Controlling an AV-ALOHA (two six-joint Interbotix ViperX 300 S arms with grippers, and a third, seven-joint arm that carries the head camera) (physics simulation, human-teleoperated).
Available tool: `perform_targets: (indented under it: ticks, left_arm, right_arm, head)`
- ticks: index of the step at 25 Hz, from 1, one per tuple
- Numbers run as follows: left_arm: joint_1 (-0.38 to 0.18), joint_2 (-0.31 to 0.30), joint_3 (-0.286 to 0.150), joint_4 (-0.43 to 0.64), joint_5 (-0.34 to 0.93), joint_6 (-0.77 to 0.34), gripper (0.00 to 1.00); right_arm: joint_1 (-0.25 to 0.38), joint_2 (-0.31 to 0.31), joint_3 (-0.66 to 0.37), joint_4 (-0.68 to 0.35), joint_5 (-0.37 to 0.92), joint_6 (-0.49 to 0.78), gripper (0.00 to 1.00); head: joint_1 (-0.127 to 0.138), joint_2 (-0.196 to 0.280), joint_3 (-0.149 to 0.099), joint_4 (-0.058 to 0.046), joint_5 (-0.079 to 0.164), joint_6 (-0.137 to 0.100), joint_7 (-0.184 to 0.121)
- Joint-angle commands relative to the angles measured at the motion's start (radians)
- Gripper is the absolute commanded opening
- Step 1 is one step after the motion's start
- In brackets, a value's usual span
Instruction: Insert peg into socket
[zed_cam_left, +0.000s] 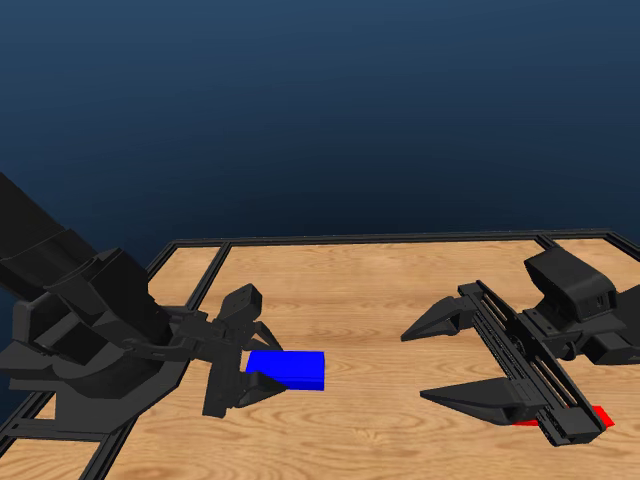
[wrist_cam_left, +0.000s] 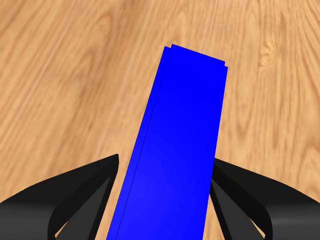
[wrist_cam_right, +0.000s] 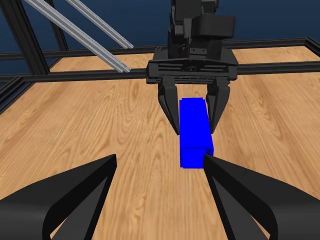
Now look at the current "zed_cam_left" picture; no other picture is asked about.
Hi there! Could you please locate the blue hollow socket block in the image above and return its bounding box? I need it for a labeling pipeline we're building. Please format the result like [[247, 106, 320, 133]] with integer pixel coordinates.
[[245, 350, 326, 391]]

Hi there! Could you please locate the thin red peg bar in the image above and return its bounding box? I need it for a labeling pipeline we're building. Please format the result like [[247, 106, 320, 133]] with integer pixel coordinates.
[[512, 405, 615, 430]]

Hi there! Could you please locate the black table frame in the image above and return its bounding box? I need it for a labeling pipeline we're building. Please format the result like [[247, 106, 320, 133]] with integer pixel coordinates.
[[0, 228, 640, 480]]

